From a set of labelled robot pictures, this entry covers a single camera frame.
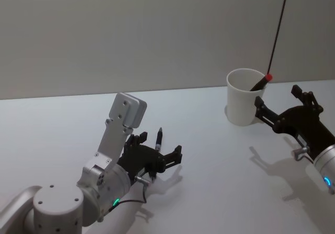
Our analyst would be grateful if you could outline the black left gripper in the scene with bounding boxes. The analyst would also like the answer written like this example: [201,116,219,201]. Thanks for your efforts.
[117,131,183,183]

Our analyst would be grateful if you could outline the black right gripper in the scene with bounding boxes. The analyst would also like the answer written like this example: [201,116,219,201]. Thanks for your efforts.
[254,84,335,159]

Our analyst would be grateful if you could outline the black pen with silver band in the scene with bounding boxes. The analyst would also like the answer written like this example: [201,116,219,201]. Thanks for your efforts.
[154,127,164,151]

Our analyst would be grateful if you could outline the black pen with red cap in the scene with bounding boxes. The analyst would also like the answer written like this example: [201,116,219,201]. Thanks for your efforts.
[249,73,273,92]

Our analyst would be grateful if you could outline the white paper cup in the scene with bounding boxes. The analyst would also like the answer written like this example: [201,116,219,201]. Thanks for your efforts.
[226,68,269,126]

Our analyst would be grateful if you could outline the thin dark red cable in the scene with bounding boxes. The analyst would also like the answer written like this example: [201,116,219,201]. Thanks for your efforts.
[267,0,291,75]

